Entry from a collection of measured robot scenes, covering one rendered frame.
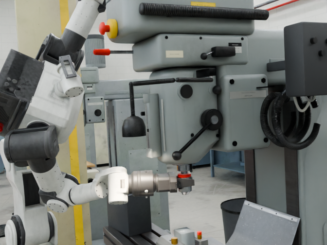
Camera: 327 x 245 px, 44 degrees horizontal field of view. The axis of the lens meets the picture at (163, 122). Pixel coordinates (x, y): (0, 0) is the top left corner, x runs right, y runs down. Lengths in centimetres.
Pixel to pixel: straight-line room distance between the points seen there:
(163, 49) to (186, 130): 27
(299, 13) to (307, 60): 583
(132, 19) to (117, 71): 964
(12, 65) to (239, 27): 78
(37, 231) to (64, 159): 130
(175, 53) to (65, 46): 52
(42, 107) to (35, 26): 167
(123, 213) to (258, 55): 93
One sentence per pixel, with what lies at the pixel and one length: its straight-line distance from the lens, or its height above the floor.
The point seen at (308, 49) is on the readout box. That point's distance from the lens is 121.
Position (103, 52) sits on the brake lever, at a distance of 138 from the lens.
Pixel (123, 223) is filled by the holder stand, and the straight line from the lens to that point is 189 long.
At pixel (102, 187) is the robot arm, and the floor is 123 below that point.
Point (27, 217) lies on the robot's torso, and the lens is 176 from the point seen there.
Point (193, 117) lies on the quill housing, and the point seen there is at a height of 147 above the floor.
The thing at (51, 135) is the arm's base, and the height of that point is 143.
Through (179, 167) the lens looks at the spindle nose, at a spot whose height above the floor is 129.
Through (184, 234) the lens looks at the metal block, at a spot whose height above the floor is 106.
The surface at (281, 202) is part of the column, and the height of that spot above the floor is 112.
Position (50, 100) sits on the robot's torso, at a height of 155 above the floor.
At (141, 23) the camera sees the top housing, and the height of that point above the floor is 175.
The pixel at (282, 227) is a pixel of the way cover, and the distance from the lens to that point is 157.
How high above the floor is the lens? 153
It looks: 3 degrees down
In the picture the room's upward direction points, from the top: 3 degrees counter-clockwise
